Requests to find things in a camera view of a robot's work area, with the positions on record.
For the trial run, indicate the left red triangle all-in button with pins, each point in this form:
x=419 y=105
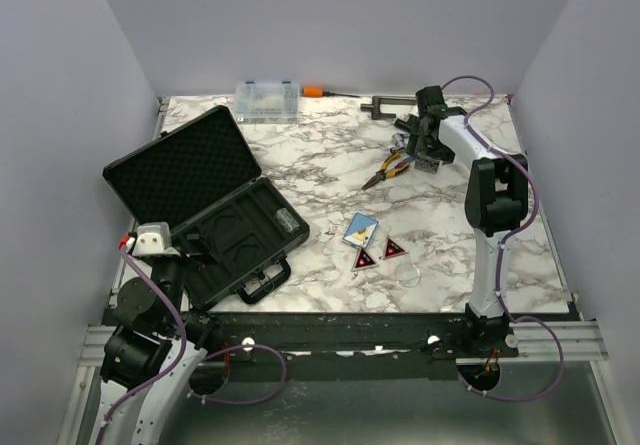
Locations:
x=363 y=261

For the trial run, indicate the orange handle screwdriver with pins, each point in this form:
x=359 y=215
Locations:
x=316 y=92

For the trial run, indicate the red triangle all-in button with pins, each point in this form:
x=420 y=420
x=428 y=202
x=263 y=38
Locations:
x=392 y=249
x=363 y=261

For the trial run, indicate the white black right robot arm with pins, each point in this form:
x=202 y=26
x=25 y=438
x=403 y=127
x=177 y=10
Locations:
x=496 y=203

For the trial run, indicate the black metal puller tool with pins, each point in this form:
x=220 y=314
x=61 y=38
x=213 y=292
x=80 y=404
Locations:
x=377 y=102

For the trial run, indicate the yellow black pliers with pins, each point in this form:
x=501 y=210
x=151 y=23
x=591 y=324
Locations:
x=394 y=165

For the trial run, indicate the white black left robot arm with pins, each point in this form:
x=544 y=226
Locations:
x=155 y=347

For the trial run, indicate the green blue poker chip stack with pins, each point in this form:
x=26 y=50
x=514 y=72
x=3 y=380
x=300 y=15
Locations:
x=427 y=165

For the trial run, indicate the blue playing card deck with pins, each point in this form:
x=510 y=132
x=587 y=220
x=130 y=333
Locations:
x=360 y=231

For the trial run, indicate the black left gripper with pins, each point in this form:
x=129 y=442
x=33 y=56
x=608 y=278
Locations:
x=205 y=255

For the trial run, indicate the aluminium rail frame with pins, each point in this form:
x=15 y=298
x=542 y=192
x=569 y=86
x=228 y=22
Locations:
x=580 y=342

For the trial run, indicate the black T-handle tool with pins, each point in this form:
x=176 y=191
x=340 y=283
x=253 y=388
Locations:
x=402 y=125

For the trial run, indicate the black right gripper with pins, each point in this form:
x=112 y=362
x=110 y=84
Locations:
x=416 y=144

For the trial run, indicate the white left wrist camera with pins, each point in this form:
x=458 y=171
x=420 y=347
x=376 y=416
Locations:
x=150 y=239

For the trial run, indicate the right red triangle all-in button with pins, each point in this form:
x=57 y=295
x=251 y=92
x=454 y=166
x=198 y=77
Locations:
x=392 y=249

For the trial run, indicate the clear plastic screw box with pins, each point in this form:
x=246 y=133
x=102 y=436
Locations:
x=266 y=102

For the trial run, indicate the black foam lined carry case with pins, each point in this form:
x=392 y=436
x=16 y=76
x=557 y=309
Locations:
x=203 y=177

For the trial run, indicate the orange blue poker chip stack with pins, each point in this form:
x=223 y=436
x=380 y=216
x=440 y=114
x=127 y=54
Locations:
x=286 y=220

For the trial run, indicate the clear round dealer button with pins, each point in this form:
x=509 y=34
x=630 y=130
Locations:
x=407 y=275

